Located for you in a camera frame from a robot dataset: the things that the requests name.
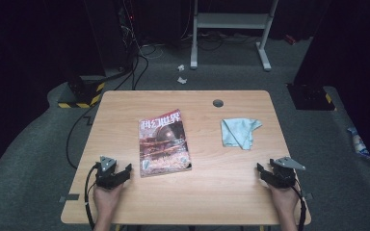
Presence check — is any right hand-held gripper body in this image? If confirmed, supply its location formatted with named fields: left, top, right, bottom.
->
left=269, top=156, right=306, bottom=189

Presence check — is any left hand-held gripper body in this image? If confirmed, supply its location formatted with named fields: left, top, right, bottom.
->
left=94, top=155, right=120, bottom=191

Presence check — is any light blue cloth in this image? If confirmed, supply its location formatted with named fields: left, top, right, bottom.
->
left=221, top=117, right=263, bottom=151

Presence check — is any red cover magazine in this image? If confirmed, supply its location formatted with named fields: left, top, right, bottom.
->
left=138, top=109, right=193, bottom=178

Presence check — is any person's left hand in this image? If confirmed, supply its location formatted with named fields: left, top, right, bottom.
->
left=92, top=184, right=124, bottom=220

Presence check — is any person's right hand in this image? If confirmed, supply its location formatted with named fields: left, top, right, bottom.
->
left=268, top=186, right=300, bottom=222

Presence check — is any white blue plastic packet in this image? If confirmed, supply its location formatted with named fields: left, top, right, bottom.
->
left=346, top=126, right=370, bottom=159

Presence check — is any black yellow striped stand base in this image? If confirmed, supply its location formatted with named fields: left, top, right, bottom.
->
left=57, top=75, right=106, bottom=110

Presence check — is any small red object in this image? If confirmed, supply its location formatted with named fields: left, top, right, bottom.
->
left=283, top=33, right=298, bottom=46

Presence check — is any dark equipment rack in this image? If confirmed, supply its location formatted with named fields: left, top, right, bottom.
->
left=83, top=0, right=136, bottom=73

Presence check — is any dark curtain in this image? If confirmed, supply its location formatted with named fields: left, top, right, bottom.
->
left=0, top=0, right=105, bottom=193
left=293, top=0, right=370, bottom=184

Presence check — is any white metal stand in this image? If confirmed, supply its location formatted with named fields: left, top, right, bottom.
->
left=190, top=0, right=278, bottom=72

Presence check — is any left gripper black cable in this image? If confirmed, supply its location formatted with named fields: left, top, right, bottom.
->
left=84, top=163, right=100, bottom=231

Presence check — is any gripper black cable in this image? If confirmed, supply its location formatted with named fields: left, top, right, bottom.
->
left=295, top=187, right=307, bottom=231
left=84, top=163, right=100, bottom=231

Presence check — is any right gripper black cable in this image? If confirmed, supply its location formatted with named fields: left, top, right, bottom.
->
left=295, top=187, right=307, bottom=231

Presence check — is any black floor cable bundle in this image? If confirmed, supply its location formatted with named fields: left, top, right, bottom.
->
left=114, top=47, right=150, bottom=91

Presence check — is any tangle of floor cables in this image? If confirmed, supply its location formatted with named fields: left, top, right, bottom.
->
left=179, top=30, right=261, bottom=52

